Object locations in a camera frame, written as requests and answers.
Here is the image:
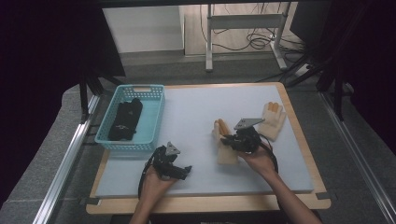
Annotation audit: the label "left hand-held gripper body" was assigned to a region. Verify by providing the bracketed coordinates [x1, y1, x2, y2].
[150, 141, 184, 180]

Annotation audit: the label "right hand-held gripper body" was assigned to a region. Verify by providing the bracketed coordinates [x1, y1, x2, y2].
[231, 117, 266, 154]

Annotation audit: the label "cream glove with orange fingertips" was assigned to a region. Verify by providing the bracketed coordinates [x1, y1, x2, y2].
[257, 101, 287, 142]
[212, 118, 239, 165]

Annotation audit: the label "teal plastic basket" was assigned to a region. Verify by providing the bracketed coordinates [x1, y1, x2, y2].
[94, 84, 166, 153]

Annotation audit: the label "black glove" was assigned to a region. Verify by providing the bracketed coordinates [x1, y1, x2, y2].
[107, 97, 144, 142]

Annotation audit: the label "person's right hand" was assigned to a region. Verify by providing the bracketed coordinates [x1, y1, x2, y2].
[238, 143, 277, 181]

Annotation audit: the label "person's left hand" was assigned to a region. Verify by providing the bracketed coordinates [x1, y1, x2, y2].
[144, 166, 177, 201]

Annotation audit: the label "white foam mat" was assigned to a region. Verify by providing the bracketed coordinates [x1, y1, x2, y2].
[95, 84, 315, 199]

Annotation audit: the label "white power strip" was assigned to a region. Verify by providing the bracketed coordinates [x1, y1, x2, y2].
[293, 63, 311, 77]

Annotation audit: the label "grey corner tape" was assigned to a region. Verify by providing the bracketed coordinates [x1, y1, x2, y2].
[315, 190, 338, 201]

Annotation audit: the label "black tripod stand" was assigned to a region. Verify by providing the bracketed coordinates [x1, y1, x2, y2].
[285, 46, 347, 121]
[78, 66, 126, 123]

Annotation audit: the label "white board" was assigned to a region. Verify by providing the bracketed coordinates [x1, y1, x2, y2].
[102, 6, 185, 54]

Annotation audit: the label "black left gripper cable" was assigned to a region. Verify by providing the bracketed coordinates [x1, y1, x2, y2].
[137, 151, 158, 200]

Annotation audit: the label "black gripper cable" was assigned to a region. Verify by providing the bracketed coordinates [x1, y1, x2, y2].
[137, 151, 158, 200]
[259, 141, 279, 174]

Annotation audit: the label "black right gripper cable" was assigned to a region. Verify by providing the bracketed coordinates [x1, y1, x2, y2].
[259, 141, 279, 174]

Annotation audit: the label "black floor cables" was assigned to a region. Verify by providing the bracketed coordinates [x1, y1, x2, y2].
[199, 3, 308, 53]

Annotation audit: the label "aluminium rail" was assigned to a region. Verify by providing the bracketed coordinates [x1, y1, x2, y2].
[319, 91, 396, 224]
[32, 94, 101, 224]

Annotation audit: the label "white metal stand frame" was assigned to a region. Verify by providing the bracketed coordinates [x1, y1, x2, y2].
[205, 3, 289, 73]

